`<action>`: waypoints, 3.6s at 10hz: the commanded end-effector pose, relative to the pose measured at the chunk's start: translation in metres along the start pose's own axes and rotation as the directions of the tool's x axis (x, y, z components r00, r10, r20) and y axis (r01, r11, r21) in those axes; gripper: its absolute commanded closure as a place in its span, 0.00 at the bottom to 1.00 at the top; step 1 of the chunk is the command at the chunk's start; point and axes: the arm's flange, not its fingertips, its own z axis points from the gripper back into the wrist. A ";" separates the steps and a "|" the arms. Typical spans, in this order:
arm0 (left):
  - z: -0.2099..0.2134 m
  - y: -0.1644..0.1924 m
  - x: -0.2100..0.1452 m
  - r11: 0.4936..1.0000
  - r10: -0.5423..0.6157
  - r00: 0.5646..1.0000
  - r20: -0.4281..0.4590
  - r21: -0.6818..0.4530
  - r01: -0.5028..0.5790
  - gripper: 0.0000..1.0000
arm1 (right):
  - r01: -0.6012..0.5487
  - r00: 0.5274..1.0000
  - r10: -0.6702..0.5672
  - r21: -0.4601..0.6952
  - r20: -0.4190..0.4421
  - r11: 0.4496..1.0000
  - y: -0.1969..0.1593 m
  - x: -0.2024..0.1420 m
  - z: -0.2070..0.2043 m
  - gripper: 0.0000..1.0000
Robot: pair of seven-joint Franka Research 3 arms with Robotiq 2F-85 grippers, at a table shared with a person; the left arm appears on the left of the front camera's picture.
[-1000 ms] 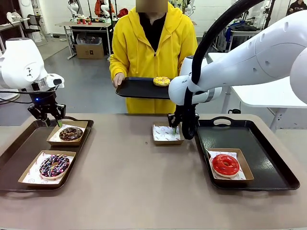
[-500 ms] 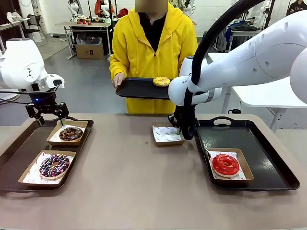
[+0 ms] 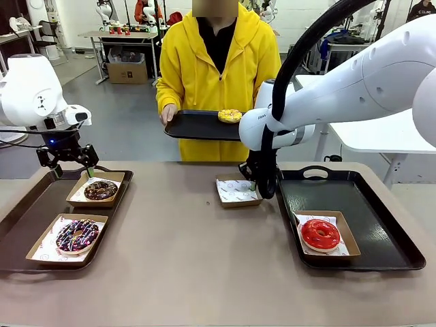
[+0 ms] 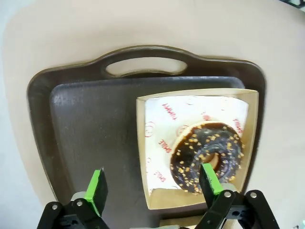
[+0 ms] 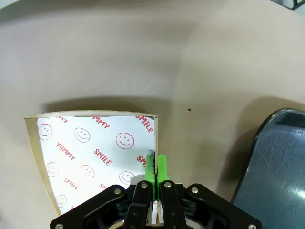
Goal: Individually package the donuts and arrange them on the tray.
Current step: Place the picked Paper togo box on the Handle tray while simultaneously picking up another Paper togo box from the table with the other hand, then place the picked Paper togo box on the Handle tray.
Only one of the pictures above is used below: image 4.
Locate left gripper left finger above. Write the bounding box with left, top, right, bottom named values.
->
left=37, top=167, right=109, bottom=229

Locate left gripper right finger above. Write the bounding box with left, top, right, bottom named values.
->
left=196, top=163, right=281, bottom=229

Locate chocolate donut with nuts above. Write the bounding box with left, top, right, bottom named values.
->
left=170, top=121, right=245, bottom=194

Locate brown cardboard food box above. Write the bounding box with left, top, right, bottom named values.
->
left=135, top=88, right=260, bottom=210

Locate white printed paper liner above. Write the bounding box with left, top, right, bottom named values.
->
left=144, top=95, right=250, bottom=191

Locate dark brown serving tray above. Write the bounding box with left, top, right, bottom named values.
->
left=26, top=44, right=266, bottom=220

